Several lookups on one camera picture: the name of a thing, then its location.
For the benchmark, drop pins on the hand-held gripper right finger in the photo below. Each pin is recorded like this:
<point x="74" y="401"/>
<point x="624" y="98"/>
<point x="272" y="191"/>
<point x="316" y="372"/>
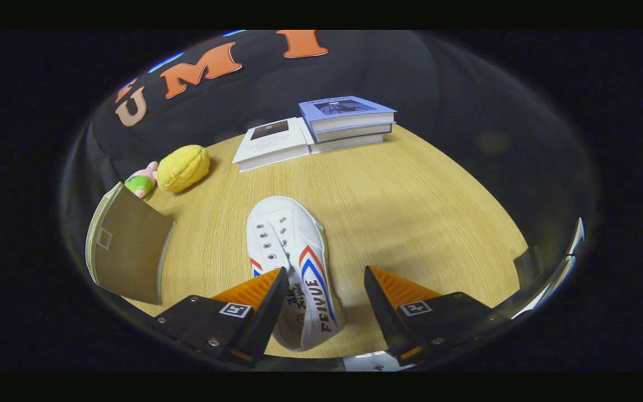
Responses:
<point x="383" y="310"/>

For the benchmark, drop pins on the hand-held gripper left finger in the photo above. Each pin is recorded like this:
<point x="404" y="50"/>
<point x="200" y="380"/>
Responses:
<point x="268" y="312"/>

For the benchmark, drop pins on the plain white book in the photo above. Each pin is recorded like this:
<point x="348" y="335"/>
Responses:
<point x="349" y="145"/>

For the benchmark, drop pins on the pink plush toy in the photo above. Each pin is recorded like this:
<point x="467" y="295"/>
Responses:
<point x="140" y="181"/>

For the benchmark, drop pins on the white book with dark photo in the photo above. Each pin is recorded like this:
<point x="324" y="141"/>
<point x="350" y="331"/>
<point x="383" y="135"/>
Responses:
<point x="271" y="139"/>

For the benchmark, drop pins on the brown fabric storage box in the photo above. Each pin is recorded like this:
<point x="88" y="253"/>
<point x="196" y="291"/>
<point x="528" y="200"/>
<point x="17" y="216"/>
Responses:
<point x="129" y="245"/>

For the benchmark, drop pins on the yellow plush ball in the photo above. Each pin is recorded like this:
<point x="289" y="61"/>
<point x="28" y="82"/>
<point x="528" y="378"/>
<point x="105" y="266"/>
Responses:
<point x="183" y="167"/>

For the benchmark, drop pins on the blue book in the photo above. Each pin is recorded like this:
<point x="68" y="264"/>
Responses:
<point x="344" y="111"/>

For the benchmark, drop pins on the white shoe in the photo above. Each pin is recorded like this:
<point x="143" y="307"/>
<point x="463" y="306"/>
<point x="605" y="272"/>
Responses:
<point x="299" y="240"/>

